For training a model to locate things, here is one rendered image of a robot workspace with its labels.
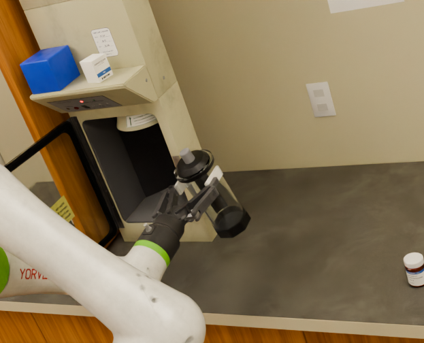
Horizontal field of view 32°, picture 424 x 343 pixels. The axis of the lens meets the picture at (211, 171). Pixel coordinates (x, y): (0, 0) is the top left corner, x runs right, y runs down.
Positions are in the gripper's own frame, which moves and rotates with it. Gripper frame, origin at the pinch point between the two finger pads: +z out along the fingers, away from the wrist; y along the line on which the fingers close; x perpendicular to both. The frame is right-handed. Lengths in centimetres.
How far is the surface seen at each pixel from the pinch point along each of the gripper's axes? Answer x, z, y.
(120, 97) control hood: -22.1, 8.3, 18.1
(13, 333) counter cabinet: 35, -27, 82
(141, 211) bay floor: 21.3, 12.0, 42.1
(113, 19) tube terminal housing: -38.8, 18.6, 15.4
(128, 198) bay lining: 16.3, 12.8, 44.7
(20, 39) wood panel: -41, 16, 48
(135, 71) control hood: -26.3, 12.9, 12.9
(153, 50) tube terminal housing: -26.3, 22.3, 12.4
